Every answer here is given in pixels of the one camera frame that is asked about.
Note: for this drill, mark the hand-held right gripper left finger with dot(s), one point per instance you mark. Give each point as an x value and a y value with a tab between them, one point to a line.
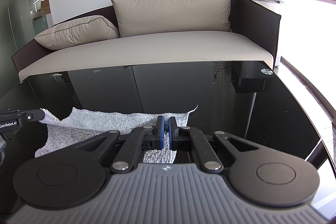
163	125

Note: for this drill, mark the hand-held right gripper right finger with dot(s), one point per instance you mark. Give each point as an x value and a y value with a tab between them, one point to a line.
172	132

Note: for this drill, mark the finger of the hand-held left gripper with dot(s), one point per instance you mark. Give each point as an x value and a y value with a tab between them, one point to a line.
32	115

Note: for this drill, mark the grey fluffy towel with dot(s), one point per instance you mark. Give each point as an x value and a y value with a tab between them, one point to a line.
86	124

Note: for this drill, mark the brown and beige sofa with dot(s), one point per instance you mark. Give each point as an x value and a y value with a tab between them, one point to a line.
157	48

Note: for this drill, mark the small beige sofa pillow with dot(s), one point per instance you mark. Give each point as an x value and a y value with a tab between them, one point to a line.
78	32

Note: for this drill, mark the cardboard box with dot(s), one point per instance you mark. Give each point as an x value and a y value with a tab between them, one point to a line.
45	6

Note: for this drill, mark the round metal table disc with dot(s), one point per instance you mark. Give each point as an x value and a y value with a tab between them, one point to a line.
267	71

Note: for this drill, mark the large beige sofa cushion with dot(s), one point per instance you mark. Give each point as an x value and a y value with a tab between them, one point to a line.
173	11

